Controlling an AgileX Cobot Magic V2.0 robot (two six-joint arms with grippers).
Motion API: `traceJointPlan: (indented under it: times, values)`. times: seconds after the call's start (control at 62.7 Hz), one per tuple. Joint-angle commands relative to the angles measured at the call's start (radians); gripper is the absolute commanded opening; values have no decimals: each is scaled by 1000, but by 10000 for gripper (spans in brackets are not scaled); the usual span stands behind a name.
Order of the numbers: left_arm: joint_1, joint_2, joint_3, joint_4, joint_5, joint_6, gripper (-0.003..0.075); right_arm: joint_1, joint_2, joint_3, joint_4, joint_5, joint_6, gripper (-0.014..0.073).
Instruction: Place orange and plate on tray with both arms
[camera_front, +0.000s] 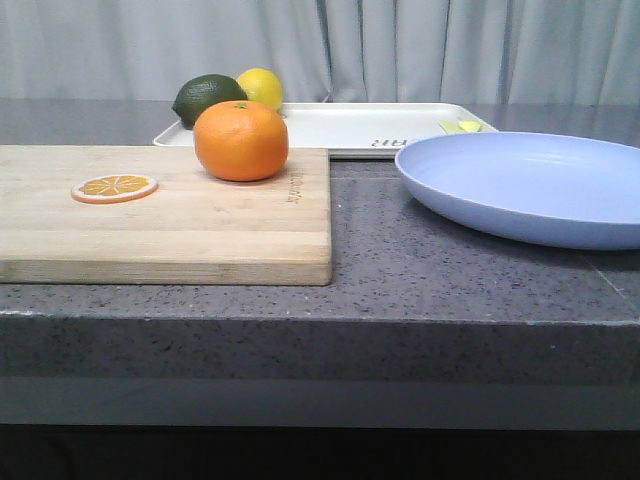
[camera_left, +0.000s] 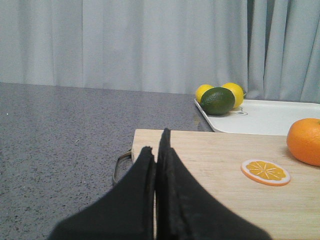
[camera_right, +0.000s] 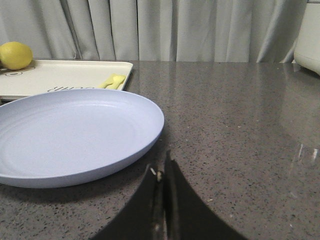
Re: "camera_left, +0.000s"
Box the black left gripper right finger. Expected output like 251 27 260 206
156 128 271 240

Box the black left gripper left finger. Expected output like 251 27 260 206
48 146 156 240

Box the orange mandarin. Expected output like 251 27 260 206
286 118 320 167

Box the white tray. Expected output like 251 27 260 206
194 99 320 136

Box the wooden cutting board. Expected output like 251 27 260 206
131 128 320 240

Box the orange slice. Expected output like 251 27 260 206
240 159 291 187

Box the green lime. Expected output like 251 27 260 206
200 87 235 116

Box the yellow lemon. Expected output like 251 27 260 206
195 84 214 103
221 82 245 110

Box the grey curtain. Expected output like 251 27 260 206
0 0 320 103

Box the metal cutting board handle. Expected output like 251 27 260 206
112 149 133 187

